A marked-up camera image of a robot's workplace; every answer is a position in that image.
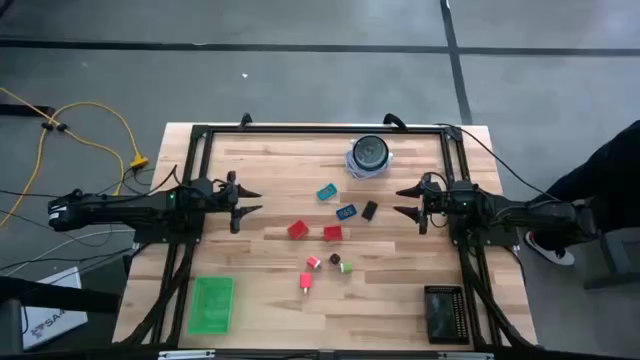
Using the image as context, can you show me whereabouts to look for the yellow extension cable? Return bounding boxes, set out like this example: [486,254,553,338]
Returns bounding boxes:
[0,87,150,229]

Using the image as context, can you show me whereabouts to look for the green plastic tray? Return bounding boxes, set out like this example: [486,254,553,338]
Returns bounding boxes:
[187,276,236,336]

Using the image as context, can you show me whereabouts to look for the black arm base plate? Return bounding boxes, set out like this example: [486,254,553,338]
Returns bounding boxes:
[132,219,204,246]
[449,219,521,247]

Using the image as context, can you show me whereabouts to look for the grey metal stand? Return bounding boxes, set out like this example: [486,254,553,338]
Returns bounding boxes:
[584,227,640,291]

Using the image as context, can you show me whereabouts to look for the black floor strap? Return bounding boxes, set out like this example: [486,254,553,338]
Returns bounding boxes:
[0,103,56,118]

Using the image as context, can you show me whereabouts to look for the white printed sign board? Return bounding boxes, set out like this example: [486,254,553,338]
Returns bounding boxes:
[22,266,89,351]

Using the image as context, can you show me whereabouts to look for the person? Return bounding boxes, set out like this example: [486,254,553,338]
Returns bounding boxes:
[524,119,640,251]

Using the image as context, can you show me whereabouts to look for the white floor cable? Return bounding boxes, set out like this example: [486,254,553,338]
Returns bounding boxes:
[0,228,136,277]

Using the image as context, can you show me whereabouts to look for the person's shoe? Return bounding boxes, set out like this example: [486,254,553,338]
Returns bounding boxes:
[523,230,576,267]

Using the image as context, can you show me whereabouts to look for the black plastic tray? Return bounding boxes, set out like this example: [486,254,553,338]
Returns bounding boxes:
[423,284,470,346]

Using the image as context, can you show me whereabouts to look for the coiled white cable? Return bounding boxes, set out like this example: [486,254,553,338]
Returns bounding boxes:
[344,147,395,181]

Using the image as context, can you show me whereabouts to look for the silver bracket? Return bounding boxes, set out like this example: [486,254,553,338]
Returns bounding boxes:
[438,351,494,360]
[158,349,216,360]

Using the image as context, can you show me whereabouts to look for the black floor cable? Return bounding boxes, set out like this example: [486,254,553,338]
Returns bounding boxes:
[0,187,56,199]

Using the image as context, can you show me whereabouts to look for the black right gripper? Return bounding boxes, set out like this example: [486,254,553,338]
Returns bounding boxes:
[393,172,454,235]

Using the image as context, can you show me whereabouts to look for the black bar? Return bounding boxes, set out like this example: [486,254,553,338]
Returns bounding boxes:
[0,276,121,315]

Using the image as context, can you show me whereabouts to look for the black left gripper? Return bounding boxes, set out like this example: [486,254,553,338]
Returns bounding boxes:
[209,171,264,235]

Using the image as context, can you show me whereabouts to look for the grey box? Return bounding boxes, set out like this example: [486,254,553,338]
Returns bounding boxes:
[0,298,25,360]

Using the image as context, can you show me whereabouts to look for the black aluminium frame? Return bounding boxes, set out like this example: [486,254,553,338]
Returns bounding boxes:
[117,123,539,351]

